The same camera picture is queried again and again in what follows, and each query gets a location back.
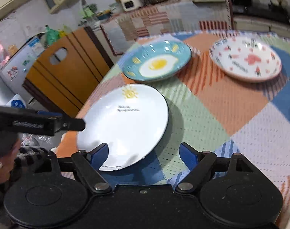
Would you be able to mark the blue fried egg plate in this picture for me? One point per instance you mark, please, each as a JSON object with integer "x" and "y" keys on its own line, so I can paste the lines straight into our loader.
{"x": 157, "y": 60}

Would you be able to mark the person's left hand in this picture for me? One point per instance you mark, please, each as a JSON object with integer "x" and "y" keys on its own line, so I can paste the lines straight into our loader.
{"x": 7, "y": 162}

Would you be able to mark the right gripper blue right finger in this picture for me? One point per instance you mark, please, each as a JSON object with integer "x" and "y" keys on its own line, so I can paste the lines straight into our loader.
{"x": 189, "y": 155}

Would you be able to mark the white refrigerator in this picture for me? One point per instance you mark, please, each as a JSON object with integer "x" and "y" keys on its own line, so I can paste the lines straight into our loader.
{"x": 13, "y": 73}

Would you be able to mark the colourful patchwork tablecloth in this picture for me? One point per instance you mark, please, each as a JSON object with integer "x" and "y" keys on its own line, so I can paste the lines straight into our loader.
{"x": 212, "y": 111}

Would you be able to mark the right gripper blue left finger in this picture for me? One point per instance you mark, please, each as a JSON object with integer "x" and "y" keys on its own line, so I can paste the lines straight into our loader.
{"x": 98, "y": 156}

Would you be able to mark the orange wooden chair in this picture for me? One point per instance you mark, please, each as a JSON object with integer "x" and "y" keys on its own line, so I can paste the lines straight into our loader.
{"x": 66, "y": 73}

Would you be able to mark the patchwork covered counter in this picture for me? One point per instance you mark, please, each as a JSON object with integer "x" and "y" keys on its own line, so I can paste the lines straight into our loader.
{"x": 121, "y": 31}

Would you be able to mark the white pink bunny plate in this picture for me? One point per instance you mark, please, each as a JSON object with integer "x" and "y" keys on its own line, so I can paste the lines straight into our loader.
{"x": 246, "y": 59}

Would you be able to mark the white sun plate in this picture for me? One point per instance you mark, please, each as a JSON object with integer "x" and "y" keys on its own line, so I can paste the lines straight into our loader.
{"x": 130, "y": 119}

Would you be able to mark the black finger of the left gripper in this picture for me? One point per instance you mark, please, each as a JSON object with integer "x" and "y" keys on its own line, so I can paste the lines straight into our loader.
{"x": 69, "y": 124}

